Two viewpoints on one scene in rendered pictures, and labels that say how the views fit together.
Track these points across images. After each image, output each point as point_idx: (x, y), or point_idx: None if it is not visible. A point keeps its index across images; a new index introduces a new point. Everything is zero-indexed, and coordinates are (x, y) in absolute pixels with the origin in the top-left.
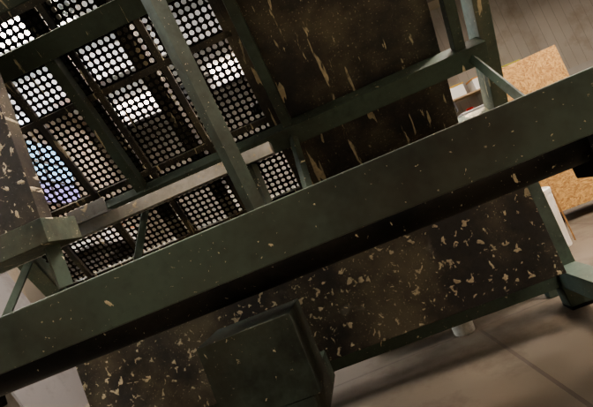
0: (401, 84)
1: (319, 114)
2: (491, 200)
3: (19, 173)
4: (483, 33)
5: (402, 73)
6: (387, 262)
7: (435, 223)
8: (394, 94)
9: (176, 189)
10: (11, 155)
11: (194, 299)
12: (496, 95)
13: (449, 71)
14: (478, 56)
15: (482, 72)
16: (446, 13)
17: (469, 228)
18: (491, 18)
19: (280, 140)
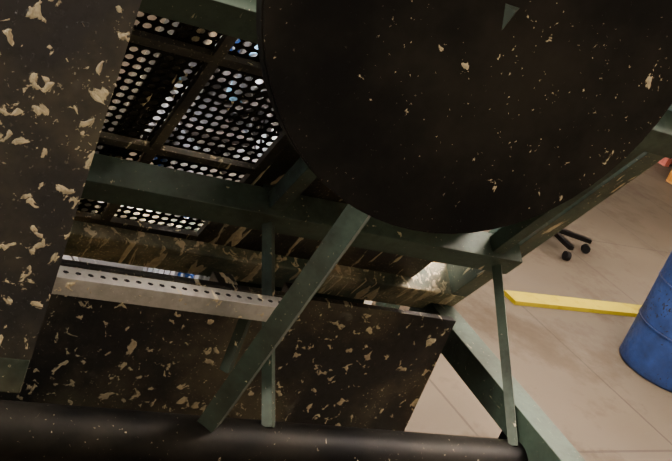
0: (421, 248)
1: (321, 224)
2: (382, 394)
3: (43, 293)
4: (525, 245)
5: (432, 235)
6: (238, 401)
7: (316, 388)
8: (406, 250)
9: (141, 298)
10: (48, 264)
11: (86, 459)
12: (471, 284)
13: (469, 262)
14: (502, 268)
15: (495, 301)
16: (525, 226)
17: (341, 408)
18: (544, 241)
19: (251, 219)
